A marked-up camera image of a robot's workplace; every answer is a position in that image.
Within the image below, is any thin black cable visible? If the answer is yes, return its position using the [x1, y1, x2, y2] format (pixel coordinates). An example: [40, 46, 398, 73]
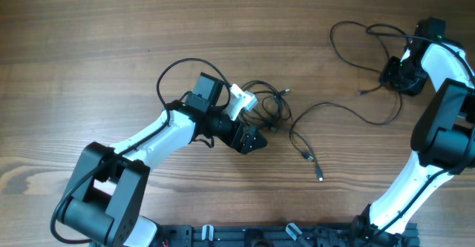
[288, 20, 413, 163]

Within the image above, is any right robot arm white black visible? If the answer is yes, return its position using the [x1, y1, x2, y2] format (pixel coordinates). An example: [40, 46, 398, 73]
[352, 18, 474, 246]

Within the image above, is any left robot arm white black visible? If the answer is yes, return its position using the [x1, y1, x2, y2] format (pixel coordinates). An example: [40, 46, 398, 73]
[50, 73, 267, 246]

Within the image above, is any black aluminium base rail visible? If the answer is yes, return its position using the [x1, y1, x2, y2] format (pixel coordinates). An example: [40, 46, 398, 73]
[91, 223, 420, 247]

